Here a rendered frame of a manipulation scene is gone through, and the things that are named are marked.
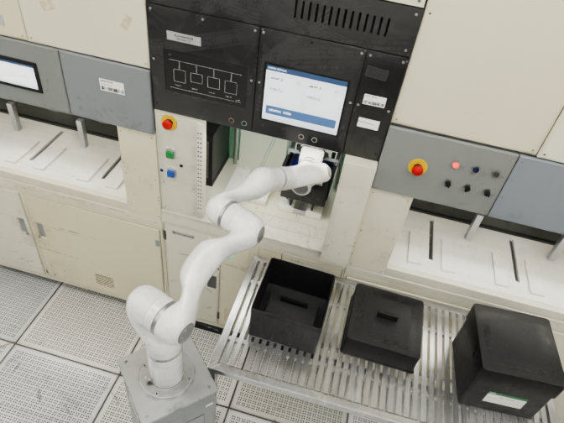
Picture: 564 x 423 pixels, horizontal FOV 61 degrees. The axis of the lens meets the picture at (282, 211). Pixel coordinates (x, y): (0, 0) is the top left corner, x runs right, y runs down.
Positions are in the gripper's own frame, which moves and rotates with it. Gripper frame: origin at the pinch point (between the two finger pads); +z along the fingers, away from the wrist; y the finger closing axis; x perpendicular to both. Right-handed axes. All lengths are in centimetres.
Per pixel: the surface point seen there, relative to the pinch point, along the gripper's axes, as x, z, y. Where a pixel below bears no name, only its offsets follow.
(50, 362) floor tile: -120, -75, -109
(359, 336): -34, -69, 36
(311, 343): -37, -75, 19
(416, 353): -34, -69, 58
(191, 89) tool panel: 32, -30, -46
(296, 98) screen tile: 37.7, -29.9, -7.0
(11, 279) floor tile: -120, -34, -161
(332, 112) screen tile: 35.7, -30.0, 6.3
